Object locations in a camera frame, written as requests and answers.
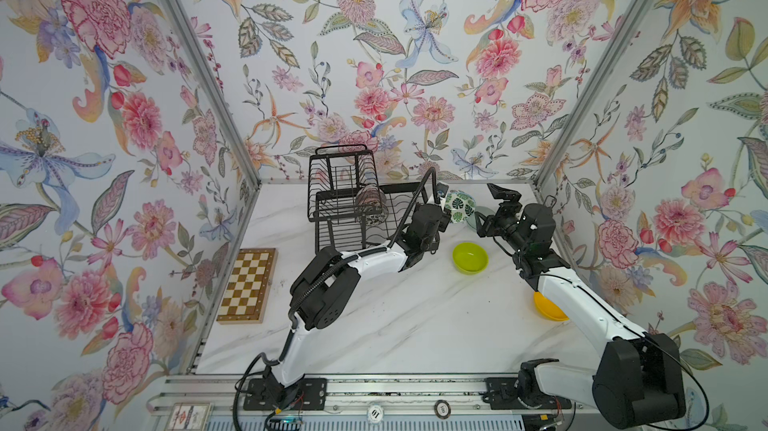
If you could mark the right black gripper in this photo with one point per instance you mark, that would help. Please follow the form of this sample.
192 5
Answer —
490 228

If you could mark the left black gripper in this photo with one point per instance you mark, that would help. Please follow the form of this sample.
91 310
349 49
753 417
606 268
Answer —
443 222

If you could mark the green leaf pattern bowl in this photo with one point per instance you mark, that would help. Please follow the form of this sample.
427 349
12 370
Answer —
460 206

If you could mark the lime green bowl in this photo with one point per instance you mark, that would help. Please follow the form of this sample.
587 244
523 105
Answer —
469 258

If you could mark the pink striped bowl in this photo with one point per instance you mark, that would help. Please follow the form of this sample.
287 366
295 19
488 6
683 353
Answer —
368 194

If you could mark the black wire dish rack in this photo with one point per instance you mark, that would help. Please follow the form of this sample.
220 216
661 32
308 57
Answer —
350 208

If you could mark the black white patterned bowl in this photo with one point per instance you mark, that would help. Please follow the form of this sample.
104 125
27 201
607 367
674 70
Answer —
374 214

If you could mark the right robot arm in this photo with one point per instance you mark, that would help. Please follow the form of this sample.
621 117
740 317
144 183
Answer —
639 378

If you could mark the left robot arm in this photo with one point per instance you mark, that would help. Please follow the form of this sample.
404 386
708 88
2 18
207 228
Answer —
321 293

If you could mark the pale celadon bowl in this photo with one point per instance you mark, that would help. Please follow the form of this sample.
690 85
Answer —
485 211

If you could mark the yellow bowl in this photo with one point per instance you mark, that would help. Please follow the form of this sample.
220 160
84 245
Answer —
548 309

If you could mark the white round knob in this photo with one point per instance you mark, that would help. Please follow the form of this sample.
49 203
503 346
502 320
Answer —
375 414

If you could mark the wooden chessboard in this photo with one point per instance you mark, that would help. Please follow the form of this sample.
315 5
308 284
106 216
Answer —
245 296

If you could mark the green connector block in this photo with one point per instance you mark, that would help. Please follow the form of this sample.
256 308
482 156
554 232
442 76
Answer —
621 418

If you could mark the red white label sticker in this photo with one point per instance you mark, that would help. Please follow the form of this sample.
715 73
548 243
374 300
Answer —
189 417

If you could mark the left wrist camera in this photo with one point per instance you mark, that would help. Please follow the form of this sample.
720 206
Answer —
442 191

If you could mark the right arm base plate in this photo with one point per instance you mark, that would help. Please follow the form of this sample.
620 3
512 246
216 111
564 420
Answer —
503 393

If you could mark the black ring marker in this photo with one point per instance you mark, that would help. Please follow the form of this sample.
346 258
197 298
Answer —
442 409

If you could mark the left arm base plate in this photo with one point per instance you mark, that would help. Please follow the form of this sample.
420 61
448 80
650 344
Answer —
267 394

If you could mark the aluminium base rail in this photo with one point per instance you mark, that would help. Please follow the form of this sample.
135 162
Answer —
407 401

